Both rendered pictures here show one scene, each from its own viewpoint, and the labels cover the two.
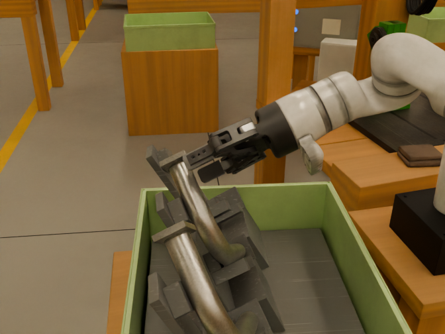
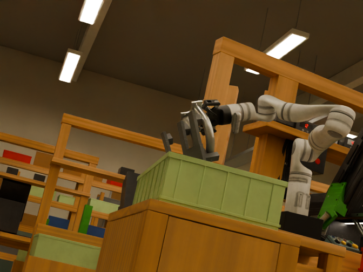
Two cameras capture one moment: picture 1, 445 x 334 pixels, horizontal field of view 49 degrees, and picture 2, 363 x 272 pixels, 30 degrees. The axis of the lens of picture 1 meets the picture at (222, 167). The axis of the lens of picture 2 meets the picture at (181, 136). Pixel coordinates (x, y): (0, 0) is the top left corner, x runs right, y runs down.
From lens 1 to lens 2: 2.10 m
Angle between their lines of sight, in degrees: 42
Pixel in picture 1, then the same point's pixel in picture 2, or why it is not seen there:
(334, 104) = (245, 107)
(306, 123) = (235, 109)
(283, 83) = not seen: hidden behind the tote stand
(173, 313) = (196, 118)
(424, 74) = (274, 101)
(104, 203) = not seen: outside the picture
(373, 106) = (257, 115)
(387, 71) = (263, 101)
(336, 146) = not seen: hidden behind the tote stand
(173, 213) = (185, 126)
